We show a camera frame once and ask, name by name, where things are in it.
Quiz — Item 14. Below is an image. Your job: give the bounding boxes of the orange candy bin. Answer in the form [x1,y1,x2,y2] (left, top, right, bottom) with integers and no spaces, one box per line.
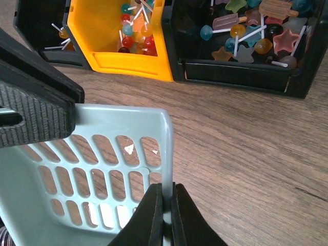
[67,1,173,82]

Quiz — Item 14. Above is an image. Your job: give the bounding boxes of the black candy bin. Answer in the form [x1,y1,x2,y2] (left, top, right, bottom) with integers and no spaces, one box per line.
[13,1,91,70]
[161,1,327,98]

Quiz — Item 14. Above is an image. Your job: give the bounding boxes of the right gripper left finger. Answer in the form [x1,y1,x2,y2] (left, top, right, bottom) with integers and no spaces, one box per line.
[1,30,85,148]

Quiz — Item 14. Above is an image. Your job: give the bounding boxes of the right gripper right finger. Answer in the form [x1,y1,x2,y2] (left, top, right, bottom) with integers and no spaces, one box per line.
[110,183,226,245]

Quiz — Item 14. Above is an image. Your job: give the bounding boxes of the light blue slotted scoop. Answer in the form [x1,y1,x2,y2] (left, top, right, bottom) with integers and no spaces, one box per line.
[1,104,173,245]

